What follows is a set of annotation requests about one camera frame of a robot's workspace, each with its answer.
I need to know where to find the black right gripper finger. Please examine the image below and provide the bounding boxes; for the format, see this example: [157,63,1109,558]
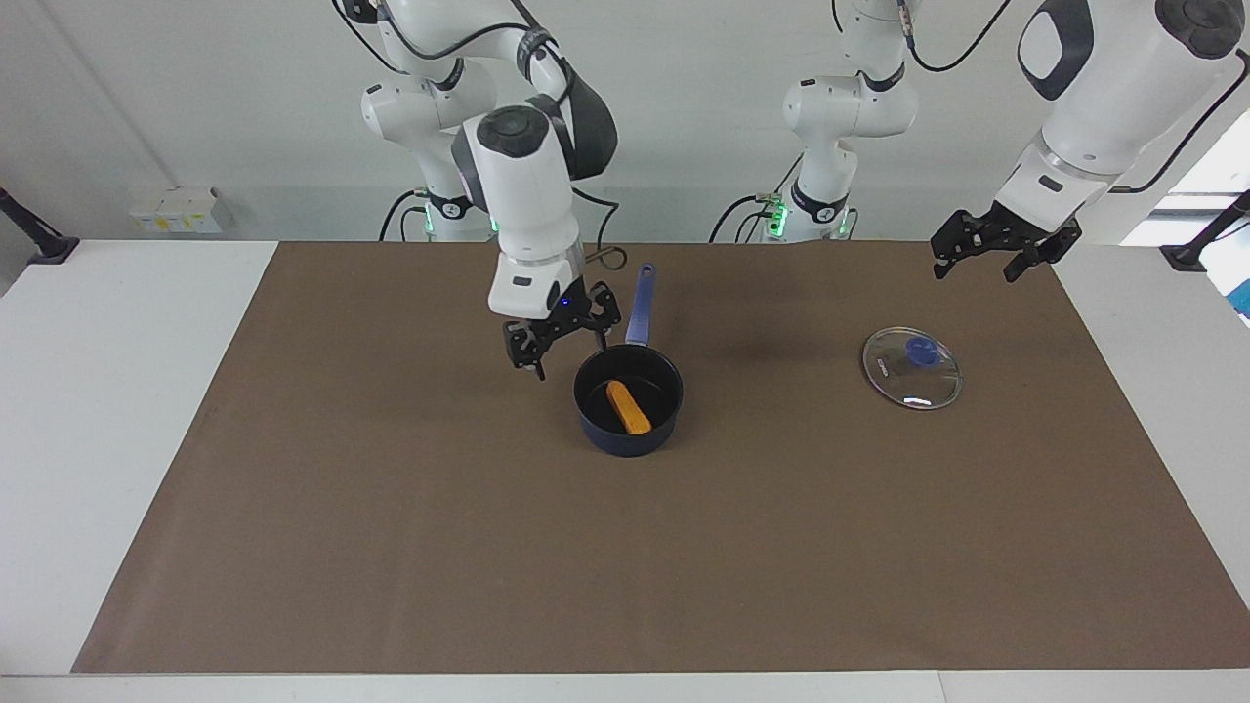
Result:
[504,326,549,383]
[585,282,622,352]

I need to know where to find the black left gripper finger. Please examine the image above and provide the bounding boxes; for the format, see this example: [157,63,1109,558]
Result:
[931,210,974,282]
[1004,248,1055,285]

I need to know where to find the orange toy corn cob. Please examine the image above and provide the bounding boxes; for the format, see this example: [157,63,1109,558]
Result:
[605,379,653,436]

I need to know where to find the glass lid blue knob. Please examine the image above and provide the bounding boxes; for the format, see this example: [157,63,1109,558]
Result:
[861,326,964,412]

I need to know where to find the black clamp stand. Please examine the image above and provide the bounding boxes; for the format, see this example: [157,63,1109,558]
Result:
[0,187,81,266]
[1159,189,1250,273]

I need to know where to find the brown table mat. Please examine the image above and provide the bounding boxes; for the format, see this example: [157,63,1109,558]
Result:
[70,240,1250,675]

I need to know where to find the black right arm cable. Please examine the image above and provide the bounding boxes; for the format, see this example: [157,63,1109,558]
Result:
[332,0,626,270]

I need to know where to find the dark blue saucepan purple handle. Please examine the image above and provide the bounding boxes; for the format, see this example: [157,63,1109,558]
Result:
[572,264,685,458]

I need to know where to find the black base cable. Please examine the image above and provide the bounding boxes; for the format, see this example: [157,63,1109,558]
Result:
[378,189,431,243]
[709,156,804,244]

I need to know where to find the white wall socket box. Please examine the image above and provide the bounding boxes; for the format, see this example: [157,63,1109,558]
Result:
[129,186,235,236]

